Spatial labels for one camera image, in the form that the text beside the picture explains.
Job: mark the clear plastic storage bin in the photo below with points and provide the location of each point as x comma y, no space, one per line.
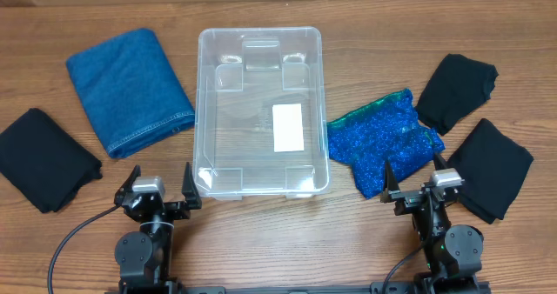
242,73

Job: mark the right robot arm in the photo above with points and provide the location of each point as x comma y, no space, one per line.
452,252

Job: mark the black cloth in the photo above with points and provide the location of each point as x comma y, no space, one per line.
458,86
44,162
494,169

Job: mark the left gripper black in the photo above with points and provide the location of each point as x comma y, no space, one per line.
193,201

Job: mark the sparkly blue sequin cloth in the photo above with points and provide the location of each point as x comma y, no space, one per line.
385,130

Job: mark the blue denim cloth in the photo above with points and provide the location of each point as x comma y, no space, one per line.
130,93

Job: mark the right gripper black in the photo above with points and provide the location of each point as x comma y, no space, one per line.
406,198

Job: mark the white label in bin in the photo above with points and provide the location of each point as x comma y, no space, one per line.
287,128

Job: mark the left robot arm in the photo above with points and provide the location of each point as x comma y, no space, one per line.
144,256

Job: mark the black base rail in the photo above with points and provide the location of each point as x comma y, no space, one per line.
287,290

